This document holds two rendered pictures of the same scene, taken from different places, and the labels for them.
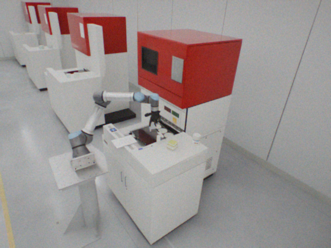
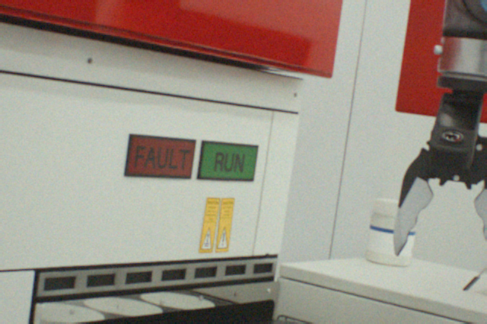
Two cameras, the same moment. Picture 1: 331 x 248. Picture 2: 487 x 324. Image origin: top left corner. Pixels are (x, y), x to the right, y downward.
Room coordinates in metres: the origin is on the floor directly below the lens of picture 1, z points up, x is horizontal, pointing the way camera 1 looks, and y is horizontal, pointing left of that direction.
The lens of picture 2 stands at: (2.39, 1.16, 1.17)
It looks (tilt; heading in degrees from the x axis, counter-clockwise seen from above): 3 degrees down; 255
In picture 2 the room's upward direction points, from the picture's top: 8 degrees clockwise
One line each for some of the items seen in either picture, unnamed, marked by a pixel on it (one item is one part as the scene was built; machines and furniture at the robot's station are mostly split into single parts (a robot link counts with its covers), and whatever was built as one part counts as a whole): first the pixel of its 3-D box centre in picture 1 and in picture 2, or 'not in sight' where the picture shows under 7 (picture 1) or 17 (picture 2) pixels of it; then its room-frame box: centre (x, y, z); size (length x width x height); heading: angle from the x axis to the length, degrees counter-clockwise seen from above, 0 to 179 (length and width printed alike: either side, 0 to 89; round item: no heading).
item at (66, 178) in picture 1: (81, 169); not in sight; (1.54, 0.74, 0.75); 0.45 x 0.44 x 0.13; 125
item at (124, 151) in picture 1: (119, 142); not in sight; (1.81, 0.44, 0.89); 0.55 x 0.09 x 0.14; 39
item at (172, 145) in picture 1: (172, 145); not in sight; (1.65, -0.07, 1.00); 0.07 x 0.07 x 0.07; 57
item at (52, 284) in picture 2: (169, 122); (171, 274); (2.13, -0.05, 0.96); 0.44 x 0.01 x 0.02; 39
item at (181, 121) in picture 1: (160, 111); (66, 224); (2.27, 0.06, 1.02); 0.82 x 0.03 x 0.40; 39
